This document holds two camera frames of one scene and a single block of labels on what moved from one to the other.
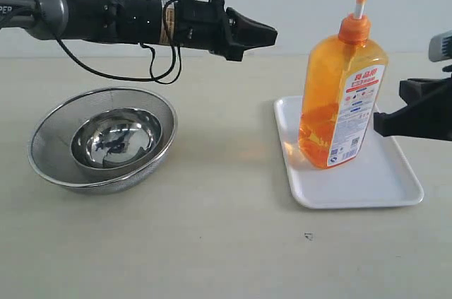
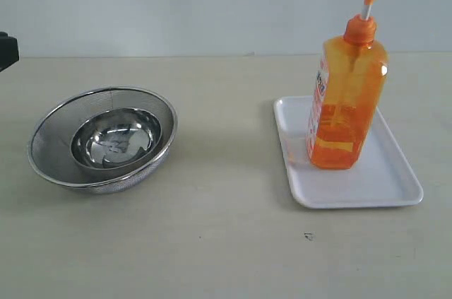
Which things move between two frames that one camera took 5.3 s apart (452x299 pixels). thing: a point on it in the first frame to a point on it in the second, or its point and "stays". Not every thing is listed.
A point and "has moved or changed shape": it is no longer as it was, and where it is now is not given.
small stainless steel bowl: x=116 y=138 stays
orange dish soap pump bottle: x=343 y=81 has moved or changed shape
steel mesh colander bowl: x=99 y=141 stays
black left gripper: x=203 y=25 to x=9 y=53
